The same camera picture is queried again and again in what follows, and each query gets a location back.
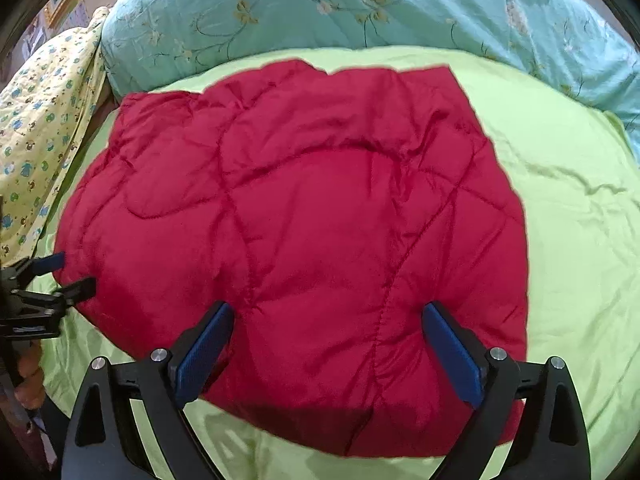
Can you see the light green bed sheet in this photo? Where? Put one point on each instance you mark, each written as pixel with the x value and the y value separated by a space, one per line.
pixel 575 240

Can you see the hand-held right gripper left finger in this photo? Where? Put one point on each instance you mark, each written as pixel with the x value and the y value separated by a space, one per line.
pixel 205 350

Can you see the red quilted jacket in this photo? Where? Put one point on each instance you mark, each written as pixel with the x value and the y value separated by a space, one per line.
pixel 310 220

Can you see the yellow printed cloth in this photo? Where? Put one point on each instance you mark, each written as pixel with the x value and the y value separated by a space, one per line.
pixel 45 110

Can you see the person's left hand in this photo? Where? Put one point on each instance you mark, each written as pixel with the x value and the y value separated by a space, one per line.
pixel 31 375

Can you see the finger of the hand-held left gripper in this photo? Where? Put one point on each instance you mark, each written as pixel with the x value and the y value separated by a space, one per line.
pixel 47 262
pixel 75 290

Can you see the teal floral quilt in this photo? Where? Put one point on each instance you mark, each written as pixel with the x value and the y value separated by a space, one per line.
pixel 400 10

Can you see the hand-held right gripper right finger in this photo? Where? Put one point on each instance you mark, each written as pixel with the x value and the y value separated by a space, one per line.
pixel 452 350

